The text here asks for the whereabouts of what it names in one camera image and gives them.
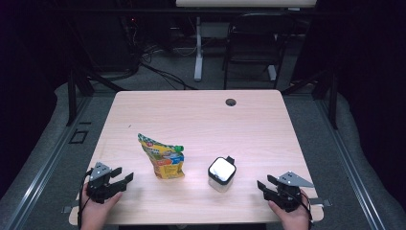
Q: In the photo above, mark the black metal stand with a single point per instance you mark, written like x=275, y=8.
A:
x=72, y=96
x=333, y=102

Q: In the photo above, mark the grey tape piece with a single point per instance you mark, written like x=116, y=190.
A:
x=320, y=202
x=67, y=209

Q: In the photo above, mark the person's right hand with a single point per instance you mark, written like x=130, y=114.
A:
x=295, y=218

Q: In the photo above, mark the clear square container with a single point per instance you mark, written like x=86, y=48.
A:
x=220, y=188

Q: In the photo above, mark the person's left hand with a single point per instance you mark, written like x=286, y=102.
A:
x=94, y=212

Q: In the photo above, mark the yellow spouted pouch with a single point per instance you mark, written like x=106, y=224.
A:
x=166, y=163

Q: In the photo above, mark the black folding chair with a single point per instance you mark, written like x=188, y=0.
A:
x=252, y=44

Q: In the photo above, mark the aluminium floor rail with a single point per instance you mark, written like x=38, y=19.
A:
x=44, y=166
x=349, y=166

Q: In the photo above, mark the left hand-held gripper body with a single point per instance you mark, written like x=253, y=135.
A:
x=99, y=188

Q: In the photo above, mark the dark equipment case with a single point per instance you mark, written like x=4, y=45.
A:
x=108, y=44

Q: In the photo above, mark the white desk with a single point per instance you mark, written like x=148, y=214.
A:
x=198, y=48

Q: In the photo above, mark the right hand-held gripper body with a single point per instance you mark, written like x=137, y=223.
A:
x=287, y=196

